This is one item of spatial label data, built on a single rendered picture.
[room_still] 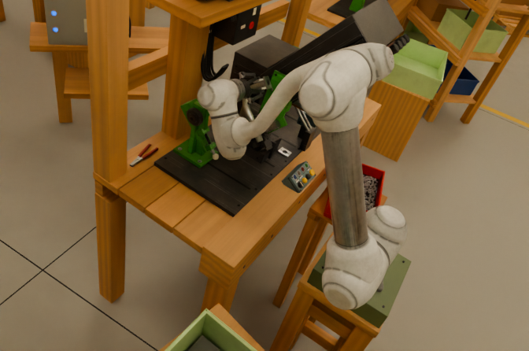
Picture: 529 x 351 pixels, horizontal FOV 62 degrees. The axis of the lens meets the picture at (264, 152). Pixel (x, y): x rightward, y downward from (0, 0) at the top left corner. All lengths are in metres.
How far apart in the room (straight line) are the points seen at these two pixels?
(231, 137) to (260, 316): 1.28
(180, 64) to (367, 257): 1.03
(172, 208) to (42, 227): 1.26
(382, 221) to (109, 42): 1.02
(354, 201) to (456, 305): 1.96
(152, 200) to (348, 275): 0.82
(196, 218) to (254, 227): 0.22
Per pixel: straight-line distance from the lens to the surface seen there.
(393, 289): 1.70
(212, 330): 1.46
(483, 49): 4.62
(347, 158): 1.18
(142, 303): 2.53
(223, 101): 1.55
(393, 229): 1.49
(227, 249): 1.62
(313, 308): 1.78
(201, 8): 1.64
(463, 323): 3.07
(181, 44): 1.79
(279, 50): 2.15
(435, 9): 4.90
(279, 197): 1.85
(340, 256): 1.34
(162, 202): 1.77
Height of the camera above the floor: 2.18
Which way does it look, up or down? 39 degrees down
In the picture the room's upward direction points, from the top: 15 degrees clockwise
